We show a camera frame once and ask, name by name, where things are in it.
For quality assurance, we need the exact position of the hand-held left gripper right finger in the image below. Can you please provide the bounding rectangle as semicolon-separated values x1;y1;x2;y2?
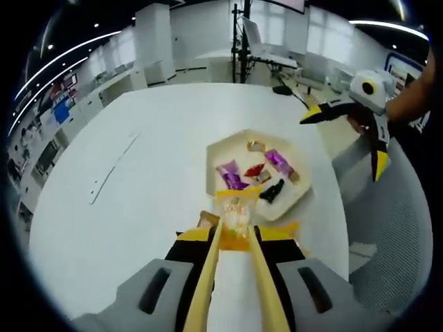
254;224;397;332

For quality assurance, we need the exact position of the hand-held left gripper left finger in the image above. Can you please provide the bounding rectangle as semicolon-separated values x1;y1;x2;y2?
71;225;217;332

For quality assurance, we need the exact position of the purple food packet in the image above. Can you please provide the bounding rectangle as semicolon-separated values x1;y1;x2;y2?
215;159;251;190
264;148;300;182

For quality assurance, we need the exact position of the golden brown food bar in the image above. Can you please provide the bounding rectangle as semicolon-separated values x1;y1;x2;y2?
197;210;222;230

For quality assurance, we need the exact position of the small red food packet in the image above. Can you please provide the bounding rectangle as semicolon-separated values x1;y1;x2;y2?
244;163;266;178

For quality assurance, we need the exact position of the cream hexagonal container tray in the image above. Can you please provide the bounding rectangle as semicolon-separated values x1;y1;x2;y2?
206;129;312;222

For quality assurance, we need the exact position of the small black food packet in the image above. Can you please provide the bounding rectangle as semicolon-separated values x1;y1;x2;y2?
258;178;287;205

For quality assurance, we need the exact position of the person's right hand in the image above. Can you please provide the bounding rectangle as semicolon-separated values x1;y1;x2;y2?
347;112;372;136

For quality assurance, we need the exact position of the blue framed sign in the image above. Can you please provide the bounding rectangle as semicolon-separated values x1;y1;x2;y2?
384;51;425;84

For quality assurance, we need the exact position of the grey mesh office chair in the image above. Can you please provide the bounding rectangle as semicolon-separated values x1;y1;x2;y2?
330;136;433;317

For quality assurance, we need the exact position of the white tilted panel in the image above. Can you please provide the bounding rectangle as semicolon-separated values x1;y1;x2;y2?
242;17;268;58

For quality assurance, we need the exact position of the black tripod stand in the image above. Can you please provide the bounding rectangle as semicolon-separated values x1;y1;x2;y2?
230;0;254;84

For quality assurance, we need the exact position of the white square pillar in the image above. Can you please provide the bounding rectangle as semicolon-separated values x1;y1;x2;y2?
134;6;176;87

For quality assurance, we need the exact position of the blue box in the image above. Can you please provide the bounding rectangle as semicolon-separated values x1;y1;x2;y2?
53;103;71;124

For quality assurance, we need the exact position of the white cabinet row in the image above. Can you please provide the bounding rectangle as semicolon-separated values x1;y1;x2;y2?
20;65;148;208

